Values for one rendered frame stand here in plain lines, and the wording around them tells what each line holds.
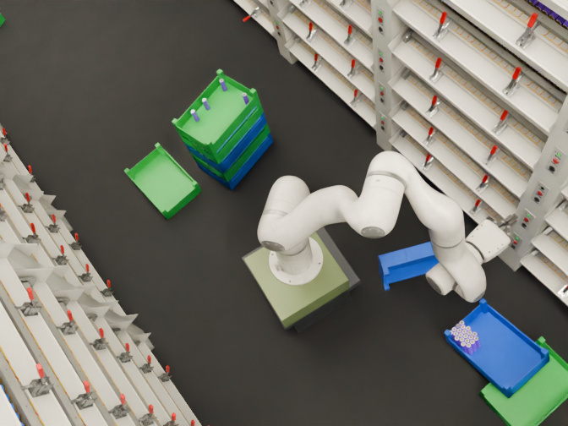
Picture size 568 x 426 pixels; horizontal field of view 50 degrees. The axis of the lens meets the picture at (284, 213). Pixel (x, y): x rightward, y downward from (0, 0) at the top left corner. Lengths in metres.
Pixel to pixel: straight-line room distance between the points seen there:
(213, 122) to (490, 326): 1.34
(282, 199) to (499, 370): 1.06
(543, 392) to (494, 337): 0.25
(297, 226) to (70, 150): 1.68
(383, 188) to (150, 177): 1.60
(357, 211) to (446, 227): 0.22
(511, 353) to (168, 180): 1.61
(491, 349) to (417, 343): 0.27
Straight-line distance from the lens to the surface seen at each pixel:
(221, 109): 2.58
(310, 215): 1.67
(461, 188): 2.53
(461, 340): 2.37
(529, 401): 2.45
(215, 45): 3.23
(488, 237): 1.94
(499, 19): 1.69
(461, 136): 2.18
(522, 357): 2.40
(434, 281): 1.86
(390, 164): 1.54
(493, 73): 1.83
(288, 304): 2.11
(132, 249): 2.78
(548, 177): 1.91
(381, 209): 1.49
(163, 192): 2.84
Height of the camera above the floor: 2.39
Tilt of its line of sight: 64 degrees down
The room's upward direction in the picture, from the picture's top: 21 degrees counter-clockwise
